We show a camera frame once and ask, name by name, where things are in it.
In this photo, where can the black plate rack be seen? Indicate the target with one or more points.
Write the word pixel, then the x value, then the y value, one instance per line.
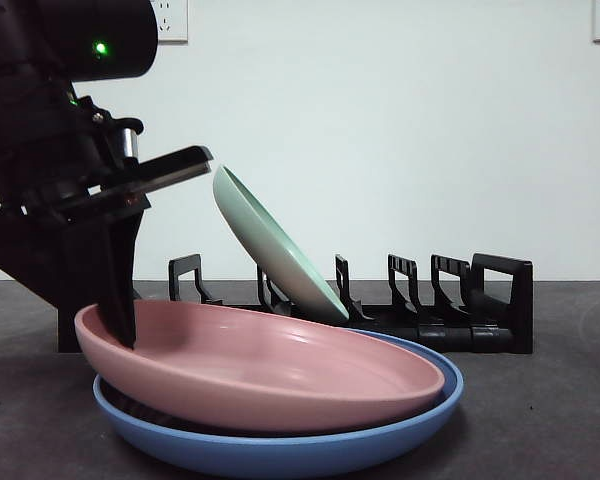
pixel 500 340

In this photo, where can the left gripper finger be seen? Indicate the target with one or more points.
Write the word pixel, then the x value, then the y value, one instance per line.
pixel 125 280
pixel 40 260

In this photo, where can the green plate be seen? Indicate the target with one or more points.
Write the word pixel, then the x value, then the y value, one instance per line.
pixel 265 245

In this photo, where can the blue plate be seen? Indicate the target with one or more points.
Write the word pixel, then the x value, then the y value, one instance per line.
pixel 280 457

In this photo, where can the pink plate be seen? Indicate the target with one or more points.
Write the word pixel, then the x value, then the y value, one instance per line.
pixel 260 365

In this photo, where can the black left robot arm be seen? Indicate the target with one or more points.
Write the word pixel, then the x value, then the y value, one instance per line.
pixel 55 30

